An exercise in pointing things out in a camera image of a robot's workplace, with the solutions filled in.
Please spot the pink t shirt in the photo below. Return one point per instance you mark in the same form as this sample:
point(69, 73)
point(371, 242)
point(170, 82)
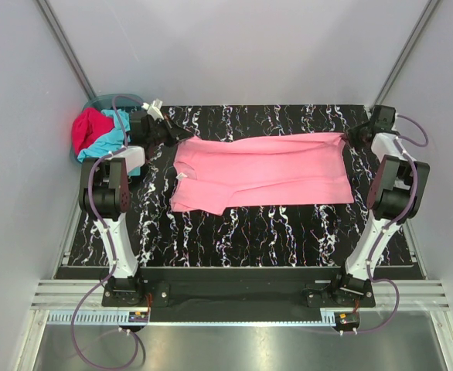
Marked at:
point(290, 170)

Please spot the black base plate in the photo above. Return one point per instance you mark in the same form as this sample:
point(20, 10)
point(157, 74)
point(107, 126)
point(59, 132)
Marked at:
point(229, 312)

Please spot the right corner aluminium post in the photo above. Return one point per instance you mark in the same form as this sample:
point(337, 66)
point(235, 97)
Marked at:
point(416, 33)

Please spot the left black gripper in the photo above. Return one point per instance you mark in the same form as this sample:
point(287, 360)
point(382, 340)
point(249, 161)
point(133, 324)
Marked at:
point(175, 133)

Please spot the red t shirt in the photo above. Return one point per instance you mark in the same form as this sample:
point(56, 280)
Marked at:
point(88, 127)

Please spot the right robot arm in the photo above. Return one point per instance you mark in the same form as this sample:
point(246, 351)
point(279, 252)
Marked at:
point(395, 196)

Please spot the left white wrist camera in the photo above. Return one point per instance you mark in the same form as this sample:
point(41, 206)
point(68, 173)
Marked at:
point(154, 109)

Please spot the left corner aluminium post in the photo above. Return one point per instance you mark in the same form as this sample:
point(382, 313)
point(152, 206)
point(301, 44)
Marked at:
point(59, 35)

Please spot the corner aluminium post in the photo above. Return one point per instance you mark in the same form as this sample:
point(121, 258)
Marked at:
point(416, 33)
point(59, 35)

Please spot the aluminium frame rail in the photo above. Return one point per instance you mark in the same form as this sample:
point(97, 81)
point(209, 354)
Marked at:
point(413, 295)

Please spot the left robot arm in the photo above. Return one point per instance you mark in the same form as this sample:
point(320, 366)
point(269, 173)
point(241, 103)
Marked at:
point(105, 197)

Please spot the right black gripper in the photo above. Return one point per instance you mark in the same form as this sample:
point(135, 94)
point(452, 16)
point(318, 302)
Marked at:
point(350, 133)

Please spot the cyan t shirt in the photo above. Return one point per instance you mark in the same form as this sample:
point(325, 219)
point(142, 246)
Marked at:
point(111, 141)

